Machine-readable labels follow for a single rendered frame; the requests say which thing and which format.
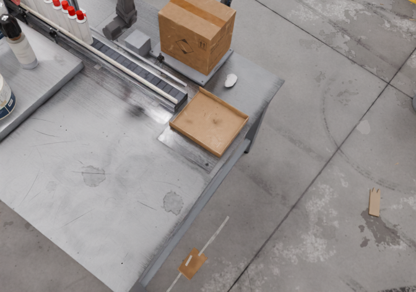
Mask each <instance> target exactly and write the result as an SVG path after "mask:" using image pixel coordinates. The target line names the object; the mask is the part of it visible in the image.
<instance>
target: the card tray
mask: <svg viewBox="0 0 416 292"><path fill-rule="evenodd" d="M248 119H249V116H248V115H247V114H245V113H244V112H242V111H240V110H238V109H237V108H235V107H234V106H232V105H230V104H229V103H227V102H226V101H223V100H222V99H220V98H219V97H217V96H215V95H214V94H212V93H210V92H208V91H207V90H206V89H204V88H202V87H199V91H198V92H197V94H196V95H195V96H194V97H193V98H192V100H191V101H190V102H189V103H188V104H187V105H186V106H185V107H184V108H183V110H182V111H181V112H180V113H179V114H178V115H177V117H176V118H175V119H174V120H173V121H172V122H171V121H169V126H171V127H172V128H174V129H176V130H177V131H178V132H180V133H182V134H183V135H185V136H186V137H188V138H189V139H191V140H193V141H194V142H195V143H197V144H199V145H200V146H201V147H204V148H205V149H206V150H208V151H210V152H211V153H213V154H214V155H216V156H217V157H219V158H220V157H221V156H222V155H223V153H224V152H225V151H226V149H227V148H228V146H229V145H230V144H231V143H232V141H233V140H234V138H235V137H236V136H237V135H238V133H239V132H240V131H241V130H242V128H243V127H244V125H245V124H246V123H247V122H248Z"/></svg>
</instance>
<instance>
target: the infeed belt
mask: <svg viewBox="0 0 416 292"><path fill-rule="evenodd" d="M18 6H19V7H20V8H21V9H23V10H25V11H27V10H26V9H24V8H23V7H21V6H20V5H18ZM29 14H31V15H33V16H34V17H36V18H37V19H39V20H41V21H42V22H44V23H45V24H47V25H49V26H50V27H52V28H53V29H55V30H57V29H56V28H54V27H53V26H51V25H50V24H48V23H47V22H45V21H44V20H42V19H40V18H39V17H37V16H35V15H34V14H32V13H31V12H29ZM59 33H61V34H63V35H64V36H66V37H68V38H69V39H71V40H72V41H74V42H76V43H77V44H78V45H81V46H82V47H83V48H85V49H87V50H88V51H90V52H91V53H93V54H94V55H96V56H98V57H99V58H101V59H102V60H104V61H106V62H107V63H109V64H111V65H112V66H114V67H115V68H117V69H118V70H120V71H121V72H123V73H125V74H126V75H128V76H130V77H131V78H133V79H134V80H136V81H138V82H139V83H140V84H142V85H144V86H145V87H147V88H149V89H150V90H151V91H153V92H155V93H156V94H158V95H160V96H161V97H163V98H164V99H166V100H168V101H169V102H171V103H173V104H174V105H175V106H176V105H177V104H178V103H179V102H180V101H181V100H182V99H183V98H184V97H185V96H186V94H185V93H183V92H182V91H180V90H178V89H177V88H175V87H174V86H172V85H170V84H168V83H167V82H165V81H164V80H162V79H161V78H159V77H157V76H156V75H154V74H153V73H151V72H149V71H148V70H146V69H144V68H143V67H141V66H140V65H138V64H136V63H135V62H132V61H131V60H130V59H128V58H127V57H125V56H123V55H122V54H120V53H118V52H117V51H115V50H114V49H112V48H110V47H109V46H107V45H105V44H104V43H102V42H100V41H99V40H97V39H96V38H94V37H92V38H93V44H92V45H90V46H92V47H93V48H95V49H97V50H98V51H99V52H101V53H103V54H104V55H106V56H108V57H109V58H111V59H112V60H114V61H116V62H117V63H119V64H120V65H122V66H124V67H125V68H127V69H129V70H130V71H131V72H133V73H135V74H136V75H138V76H139V77H141V78H143V79H144V80H146V81H148V82H149V83H151V84H152V85H154V86H156V87H157V88H159V89H160V90H162V91H164V92H165V93H167V94H169V95H170V96H171V97H173V98H175V99H176V100H178V102H177V104H176V103H174V102H172V101H171V100H169V99H167V98H166V97H164V96H163V95H161V94H159V93H158V92H156V91H155V90H153V89H152V88H150V87H148V86H147V85H146V84H143V83H142V82H141V81H139V80H137V79H136V78H134V77H133V76H131V75H129V74H128V73H126V72H125V71H123V70H121V69H120V68H118V67H116V66H115V65H114V64H112V63H110V62H109V61H107V60H106V59H104V58H102V57H101V56H99V55H98V54H96V53H94V52H93V51H91V50H89V49H88V48H86V47H85V46H83V45H82V44H80V43H78V42H77V41H75V40H73V39H72V38H71V37H69V36H67V35H66V34H64V33H63V32H61V31H59Z"/></svg>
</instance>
